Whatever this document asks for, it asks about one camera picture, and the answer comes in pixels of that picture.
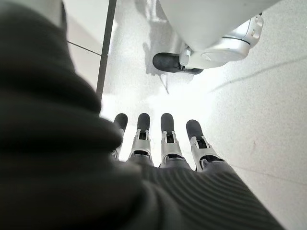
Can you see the dark cabinet toe kick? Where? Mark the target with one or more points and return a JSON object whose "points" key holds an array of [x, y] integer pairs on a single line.
{"points": [[106, 36]]}

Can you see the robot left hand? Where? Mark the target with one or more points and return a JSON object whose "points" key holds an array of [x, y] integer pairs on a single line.
{"points": [[60, 167]]}

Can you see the white glossy cabinet door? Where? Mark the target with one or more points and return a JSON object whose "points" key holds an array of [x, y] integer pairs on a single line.
{"points": [[84, 64], [88, 24]]}

